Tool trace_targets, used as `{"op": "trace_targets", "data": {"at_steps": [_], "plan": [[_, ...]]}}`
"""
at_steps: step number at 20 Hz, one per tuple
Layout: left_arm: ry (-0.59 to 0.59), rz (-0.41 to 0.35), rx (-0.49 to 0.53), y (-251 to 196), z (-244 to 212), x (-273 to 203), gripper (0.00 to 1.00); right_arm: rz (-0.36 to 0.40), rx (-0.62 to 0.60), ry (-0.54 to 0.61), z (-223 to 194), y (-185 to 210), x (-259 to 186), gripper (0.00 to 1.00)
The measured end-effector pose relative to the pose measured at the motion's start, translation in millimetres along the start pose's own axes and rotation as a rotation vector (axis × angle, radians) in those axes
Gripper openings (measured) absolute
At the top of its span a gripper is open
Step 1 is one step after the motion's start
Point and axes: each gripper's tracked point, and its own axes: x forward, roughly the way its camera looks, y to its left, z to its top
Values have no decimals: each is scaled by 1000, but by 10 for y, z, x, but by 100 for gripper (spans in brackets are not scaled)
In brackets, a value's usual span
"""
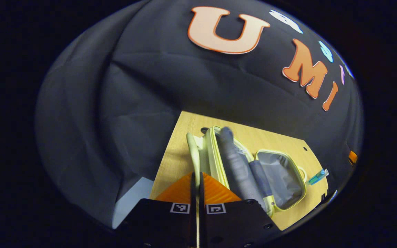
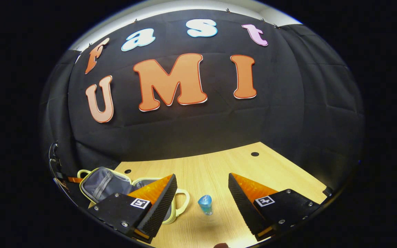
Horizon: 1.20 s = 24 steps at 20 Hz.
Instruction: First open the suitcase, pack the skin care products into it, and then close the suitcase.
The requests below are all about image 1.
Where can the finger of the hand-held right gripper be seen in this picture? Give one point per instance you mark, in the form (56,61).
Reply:
(353,157)

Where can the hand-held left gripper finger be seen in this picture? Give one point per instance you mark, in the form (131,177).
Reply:
(193,193)
(201,193)

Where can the teal clear-capped bottle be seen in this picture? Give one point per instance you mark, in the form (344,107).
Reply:
(317,177)

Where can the pale yellow suitcase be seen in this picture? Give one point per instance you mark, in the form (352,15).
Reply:
(281,179)

